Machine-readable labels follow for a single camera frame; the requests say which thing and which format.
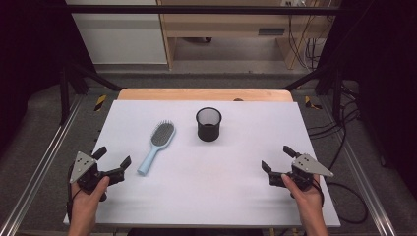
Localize left hand-held gripper cable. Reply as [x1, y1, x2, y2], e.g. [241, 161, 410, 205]
[66, 162, 83, 224]

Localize black curtain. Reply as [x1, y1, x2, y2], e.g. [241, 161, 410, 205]
[0, 0, 96, 156]
[318, 0, 417, 200]

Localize light blue hairbrush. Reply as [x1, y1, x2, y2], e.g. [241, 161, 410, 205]
[137, 119, 177, 177]

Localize wooden desk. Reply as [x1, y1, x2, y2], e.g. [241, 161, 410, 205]
[155, 0, 342, 71]

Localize wooden table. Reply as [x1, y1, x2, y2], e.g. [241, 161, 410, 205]
[116, 88, 294, 103]

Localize aluminium floor rail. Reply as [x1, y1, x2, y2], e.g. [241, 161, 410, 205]
[318, 96, 398, 236]
[0, 93, 84, 236]

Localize person's left hand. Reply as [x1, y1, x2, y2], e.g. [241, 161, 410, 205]
[70, 175, 111, 218]

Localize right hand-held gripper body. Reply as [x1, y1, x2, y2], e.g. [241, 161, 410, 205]
[268, 152, 335, 192]

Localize bundle of black floor cables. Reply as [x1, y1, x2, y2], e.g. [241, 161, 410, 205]
[307, 80, 362, 171]

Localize black mesh cup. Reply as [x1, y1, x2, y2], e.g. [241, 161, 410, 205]
[195, 106, 223, 143]

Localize hanging black desk cables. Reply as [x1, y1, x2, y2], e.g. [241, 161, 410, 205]
[287, 14, 328, 72]

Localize person's right hand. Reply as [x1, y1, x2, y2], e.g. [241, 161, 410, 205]
[280, 173, 326, 218]

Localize black looped floor cable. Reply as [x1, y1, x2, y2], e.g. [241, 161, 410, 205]
[326, 181, 369, 226]

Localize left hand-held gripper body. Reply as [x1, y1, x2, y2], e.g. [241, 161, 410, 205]
[68, 150, 127, 194]

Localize black horizontal frame bar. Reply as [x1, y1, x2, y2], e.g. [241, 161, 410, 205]
[64, 4, 343, 16]

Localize white cabinet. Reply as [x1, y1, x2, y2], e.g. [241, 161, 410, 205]
[64, 0, 169, 66]

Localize white board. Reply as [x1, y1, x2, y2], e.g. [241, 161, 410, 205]
[63, 99, 341, 229]

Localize yellow black striped tape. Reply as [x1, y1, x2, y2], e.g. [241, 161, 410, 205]
[93, 93, 108, 113]
[304, 94, 325, 111]

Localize black metal frame stand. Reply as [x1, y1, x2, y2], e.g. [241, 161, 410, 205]
[58, 61, 124, 126]
[279, 62, 344, 125]

